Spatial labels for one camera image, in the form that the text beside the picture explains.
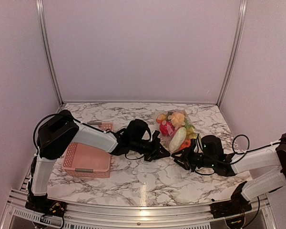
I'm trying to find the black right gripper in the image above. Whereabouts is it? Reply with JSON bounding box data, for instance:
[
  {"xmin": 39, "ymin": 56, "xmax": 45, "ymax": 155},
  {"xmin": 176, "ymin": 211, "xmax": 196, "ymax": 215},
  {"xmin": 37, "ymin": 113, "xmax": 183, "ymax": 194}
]
[{"xmin": 171, "ymin": 146, "xmax": 215, "ymax": 172}]

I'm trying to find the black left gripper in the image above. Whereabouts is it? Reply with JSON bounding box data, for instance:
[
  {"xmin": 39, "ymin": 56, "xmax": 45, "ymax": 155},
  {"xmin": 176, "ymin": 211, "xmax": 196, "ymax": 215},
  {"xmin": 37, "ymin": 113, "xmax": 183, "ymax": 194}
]
[{"xmin": 131, "ymin": 136, "xmax": 171, "ymax": 162}]

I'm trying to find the clear zip top bag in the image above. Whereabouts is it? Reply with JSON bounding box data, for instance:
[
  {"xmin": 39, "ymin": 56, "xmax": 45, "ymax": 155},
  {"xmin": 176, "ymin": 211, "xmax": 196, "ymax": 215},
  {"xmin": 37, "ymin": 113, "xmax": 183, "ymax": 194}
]
[{"xmin": 155, "ymin": 110, "xmax": 201, "ymax": 153}]

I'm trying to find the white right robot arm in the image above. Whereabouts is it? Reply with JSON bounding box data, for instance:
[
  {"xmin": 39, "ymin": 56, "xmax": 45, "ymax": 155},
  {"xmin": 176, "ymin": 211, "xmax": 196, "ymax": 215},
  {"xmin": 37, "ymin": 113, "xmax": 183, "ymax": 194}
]
[{"xmin": 172, "ymin": 133, "xmax": 286, "ymax": 219}]

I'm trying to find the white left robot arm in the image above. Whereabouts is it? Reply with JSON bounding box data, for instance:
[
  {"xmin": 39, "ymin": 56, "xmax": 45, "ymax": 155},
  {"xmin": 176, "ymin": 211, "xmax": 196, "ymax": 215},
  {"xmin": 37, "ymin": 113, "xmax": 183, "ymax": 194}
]
[{"xmin": 25, "ymin": 110, "xmax": 171, "ymax": 215}]

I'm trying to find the orange fake pumpkin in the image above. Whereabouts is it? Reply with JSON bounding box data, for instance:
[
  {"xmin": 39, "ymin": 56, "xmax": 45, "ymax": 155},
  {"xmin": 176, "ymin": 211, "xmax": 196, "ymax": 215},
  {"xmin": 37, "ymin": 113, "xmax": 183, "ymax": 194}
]
[{"xmin": 179, "ymin": 139, "xmax": 191, "ymax": 150}]

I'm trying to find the pale green fake cabbage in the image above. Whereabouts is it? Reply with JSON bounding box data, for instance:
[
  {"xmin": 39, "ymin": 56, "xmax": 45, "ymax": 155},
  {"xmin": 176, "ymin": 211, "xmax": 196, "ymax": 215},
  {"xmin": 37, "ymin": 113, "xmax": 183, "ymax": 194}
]
[{"xmin": 168, "ymin": 127, "xmax": 187, "ymax": 152}]

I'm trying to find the red fake apple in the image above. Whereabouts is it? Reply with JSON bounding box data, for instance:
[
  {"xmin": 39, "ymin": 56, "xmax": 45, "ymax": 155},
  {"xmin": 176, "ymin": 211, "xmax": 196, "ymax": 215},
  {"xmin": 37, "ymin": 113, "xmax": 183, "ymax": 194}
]
[{"xmin": 159, "ymin": 120, "xmax": 174, "ymax": 136}]

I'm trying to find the orange fake tangerine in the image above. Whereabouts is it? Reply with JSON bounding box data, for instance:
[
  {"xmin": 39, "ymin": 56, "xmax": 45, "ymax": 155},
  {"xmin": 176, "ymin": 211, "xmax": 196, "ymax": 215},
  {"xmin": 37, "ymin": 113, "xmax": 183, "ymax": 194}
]
[{"xmin": 156, "ymin": 114, "xmax": 167, "ymax": 124}]

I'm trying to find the yellow fake peach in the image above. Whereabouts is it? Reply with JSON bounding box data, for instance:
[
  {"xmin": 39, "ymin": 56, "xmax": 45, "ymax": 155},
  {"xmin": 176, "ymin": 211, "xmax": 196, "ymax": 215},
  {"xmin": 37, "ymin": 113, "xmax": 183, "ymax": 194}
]
[{"xmin": 170, "ymin": 112, "xmax": 185, "ymax": 127}]

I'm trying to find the pink perforated plastic basket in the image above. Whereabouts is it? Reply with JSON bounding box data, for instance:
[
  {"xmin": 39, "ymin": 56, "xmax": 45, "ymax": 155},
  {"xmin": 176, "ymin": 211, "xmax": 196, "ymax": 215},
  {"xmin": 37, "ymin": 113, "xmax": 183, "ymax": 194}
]
[{"xmin": 62, "ymin": 123, "xmax": 118, "ymax": 178}]

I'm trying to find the aluminium front rail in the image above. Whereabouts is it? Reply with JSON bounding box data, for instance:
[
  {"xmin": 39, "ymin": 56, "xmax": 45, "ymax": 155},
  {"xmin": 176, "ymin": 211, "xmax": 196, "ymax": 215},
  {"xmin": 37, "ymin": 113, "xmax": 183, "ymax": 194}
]
[{"xmin": 0, "ymin": 187, "xmax": 279, "ymax": 229}]

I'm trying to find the right aluminium frame post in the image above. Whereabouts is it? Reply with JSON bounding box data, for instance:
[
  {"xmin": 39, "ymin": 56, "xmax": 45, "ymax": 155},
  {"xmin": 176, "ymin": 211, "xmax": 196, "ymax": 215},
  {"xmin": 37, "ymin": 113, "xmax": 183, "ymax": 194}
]
[{"xmin": 216, "ymin": 0, "xmax": 248, "ymax": 108}]

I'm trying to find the aluminium frame post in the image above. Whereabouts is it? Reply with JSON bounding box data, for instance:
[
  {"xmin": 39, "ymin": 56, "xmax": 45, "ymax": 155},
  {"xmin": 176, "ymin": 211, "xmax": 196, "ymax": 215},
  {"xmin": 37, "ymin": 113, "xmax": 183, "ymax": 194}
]
[
  {"xmin": 36, "ymin": 0, "xmax": 63, "ymax": 106},
  {"xmin": 216, "ymin": 0, "xmax": 248, "ymax": 108}
]

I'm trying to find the left aluminium frame post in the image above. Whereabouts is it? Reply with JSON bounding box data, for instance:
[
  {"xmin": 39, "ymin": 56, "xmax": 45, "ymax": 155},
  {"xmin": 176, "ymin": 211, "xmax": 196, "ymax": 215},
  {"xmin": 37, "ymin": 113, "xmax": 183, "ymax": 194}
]
[{"xmin": 36, "ymin": 0, "xmax": 63, "ymax": 106}]

